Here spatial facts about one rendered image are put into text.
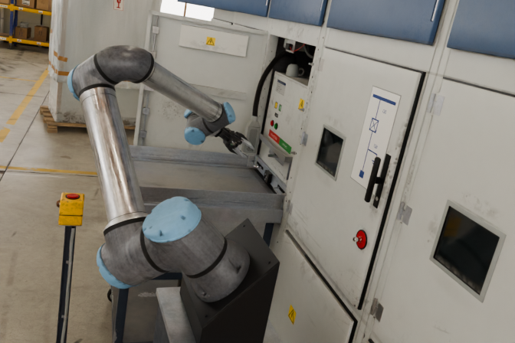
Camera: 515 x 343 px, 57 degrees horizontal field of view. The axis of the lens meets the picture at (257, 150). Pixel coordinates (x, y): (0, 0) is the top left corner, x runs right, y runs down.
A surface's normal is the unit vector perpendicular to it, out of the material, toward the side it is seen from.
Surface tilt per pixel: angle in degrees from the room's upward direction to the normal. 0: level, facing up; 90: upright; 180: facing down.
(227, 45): 90
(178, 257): 109
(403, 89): 90
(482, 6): 90
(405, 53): 90
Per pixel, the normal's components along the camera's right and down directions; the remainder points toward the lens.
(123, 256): -0.41, -0.08
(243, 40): 0.09, 0.28
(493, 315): -0.94, -0.08
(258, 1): -0.61, 0.11
